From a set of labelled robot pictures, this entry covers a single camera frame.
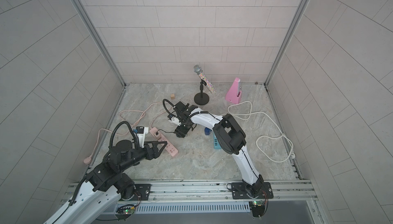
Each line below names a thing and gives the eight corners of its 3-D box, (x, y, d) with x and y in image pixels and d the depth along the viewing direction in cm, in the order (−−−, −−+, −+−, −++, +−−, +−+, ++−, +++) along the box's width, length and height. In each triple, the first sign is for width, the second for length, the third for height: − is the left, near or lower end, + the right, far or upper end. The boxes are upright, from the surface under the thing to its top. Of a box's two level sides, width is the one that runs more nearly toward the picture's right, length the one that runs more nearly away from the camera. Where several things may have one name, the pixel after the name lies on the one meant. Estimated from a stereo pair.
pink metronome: (234, 106, 106) (239, 89, 92) (226, 99, 110) (229, 82, 96) (241, 101, 109) (247, 83, 95) (232, 94, 113) (237, 76, 99)
